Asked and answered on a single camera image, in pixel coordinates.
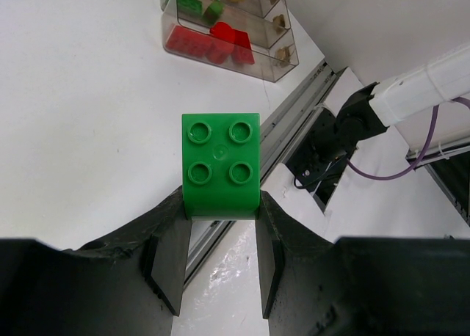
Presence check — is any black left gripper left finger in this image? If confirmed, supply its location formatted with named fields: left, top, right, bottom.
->
left=1, top=189, right=191, bottom=335

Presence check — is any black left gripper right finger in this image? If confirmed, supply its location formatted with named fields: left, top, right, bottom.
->
left=256, top=192, right=469, bottom=335

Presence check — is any green lego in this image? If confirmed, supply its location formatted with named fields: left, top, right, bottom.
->
left=202, top=0, right=225, bottom=26
left=181, top=113, right=261, bottom=220

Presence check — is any red rounded lego piece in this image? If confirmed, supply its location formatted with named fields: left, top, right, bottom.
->
left=205, top=22, right=255, bottom=65

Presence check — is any green lego plate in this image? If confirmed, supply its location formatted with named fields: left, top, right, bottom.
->
left=177, top=0, right=203, bottom=17

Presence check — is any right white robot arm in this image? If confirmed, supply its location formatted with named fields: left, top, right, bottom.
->
left=256, top=47, right=469, bottom=335

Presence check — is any clear three-slot container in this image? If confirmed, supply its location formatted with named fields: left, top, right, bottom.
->
left=161, top=0, right=299, bottom=82

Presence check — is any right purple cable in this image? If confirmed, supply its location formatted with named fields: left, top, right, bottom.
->
left=347, top=97, right=470, bottom=181

